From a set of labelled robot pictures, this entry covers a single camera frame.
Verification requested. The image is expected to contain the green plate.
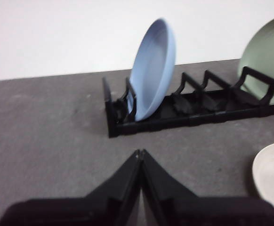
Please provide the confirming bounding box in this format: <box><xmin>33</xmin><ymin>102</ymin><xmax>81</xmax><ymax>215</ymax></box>
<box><xmin>237</xmin><ymin>13</ymin><xmax>274</xmax><ymax>106</ymax></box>

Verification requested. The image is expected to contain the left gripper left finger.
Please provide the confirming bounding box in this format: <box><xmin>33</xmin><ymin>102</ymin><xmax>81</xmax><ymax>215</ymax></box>
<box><xmin>0</xmin><ymin>149</ymin><xmax>142</xmax><ymax>226</ymax></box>

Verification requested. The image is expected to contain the pale yellow cream plate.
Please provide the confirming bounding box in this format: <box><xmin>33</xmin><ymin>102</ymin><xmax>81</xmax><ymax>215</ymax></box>
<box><xmin>252</xmin><ymin>140</ymin><xmax>274</xmax><ymax>205</ymax></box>

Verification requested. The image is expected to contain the blue plate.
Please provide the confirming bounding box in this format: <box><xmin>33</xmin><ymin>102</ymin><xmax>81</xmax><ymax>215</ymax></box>
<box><xmin>129</xmin><ymin>18</ymin><xmax>177</xmax><ymax>122</ymax></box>

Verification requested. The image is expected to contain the black plastic plate rack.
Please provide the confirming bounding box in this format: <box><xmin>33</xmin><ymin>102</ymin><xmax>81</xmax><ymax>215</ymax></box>
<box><xmin>101</xmin><ymin>66</ymin><xmax>274</xmax><ymax>138</ymax></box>

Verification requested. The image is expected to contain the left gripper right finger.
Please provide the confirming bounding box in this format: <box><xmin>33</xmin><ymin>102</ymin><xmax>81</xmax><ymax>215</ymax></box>
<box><xmin>141</xmin><ymin>148</ymin><xmax>274</xmax><ymax>226</ymax></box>

